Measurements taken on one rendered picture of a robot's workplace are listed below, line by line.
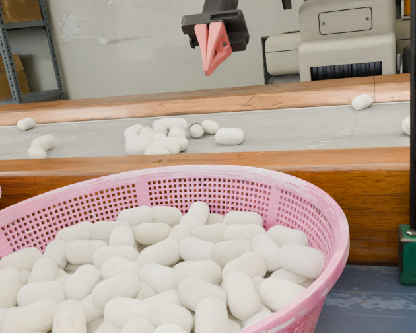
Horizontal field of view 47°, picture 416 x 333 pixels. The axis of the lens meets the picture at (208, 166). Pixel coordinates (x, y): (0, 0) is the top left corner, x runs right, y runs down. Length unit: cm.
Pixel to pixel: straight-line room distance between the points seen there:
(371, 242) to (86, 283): 23
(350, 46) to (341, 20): 7
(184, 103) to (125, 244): 49
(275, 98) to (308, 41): 48
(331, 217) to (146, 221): 16
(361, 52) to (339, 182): 80
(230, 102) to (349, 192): 42
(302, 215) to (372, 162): 9
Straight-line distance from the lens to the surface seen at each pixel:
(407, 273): 41
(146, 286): 32
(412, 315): 38
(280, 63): 152
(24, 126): 90
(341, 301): 39
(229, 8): 83
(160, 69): 296
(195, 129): 63
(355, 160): 42
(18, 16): 309
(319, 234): 33
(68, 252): 37
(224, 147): 58
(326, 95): 77
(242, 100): 79
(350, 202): 42
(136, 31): 300
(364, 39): 119
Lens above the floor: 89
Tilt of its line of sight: 17 degrees down
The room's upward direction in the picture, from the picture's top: 7 degrees counter-clockwise
